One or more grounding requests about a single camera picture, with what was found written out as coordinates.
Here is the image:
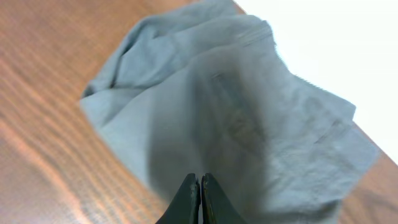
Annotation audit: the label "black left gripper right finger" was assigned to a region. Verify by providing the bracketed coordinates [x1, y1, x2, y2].
[201, 173, 246, 224]

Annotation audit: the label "grey shorts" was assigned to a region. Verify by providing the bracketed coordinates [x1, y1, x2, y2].
[80, 1, 378, 223]

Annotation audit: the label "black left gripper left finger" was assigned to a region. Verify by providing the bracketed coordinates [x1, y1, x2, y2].
[156, 173, 201, 224]

